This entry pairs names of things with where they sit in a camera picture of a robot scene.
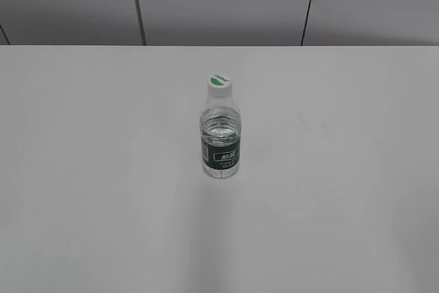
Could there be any clear green-label water bottle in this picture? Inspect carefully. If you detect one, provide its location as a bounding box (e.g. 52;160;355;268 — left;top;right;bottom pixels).
199;91;242;178

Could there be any white green bottle cap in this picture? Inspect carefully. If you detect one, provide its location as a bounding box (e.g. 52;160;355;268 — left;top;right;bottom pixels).
207;74;233;97

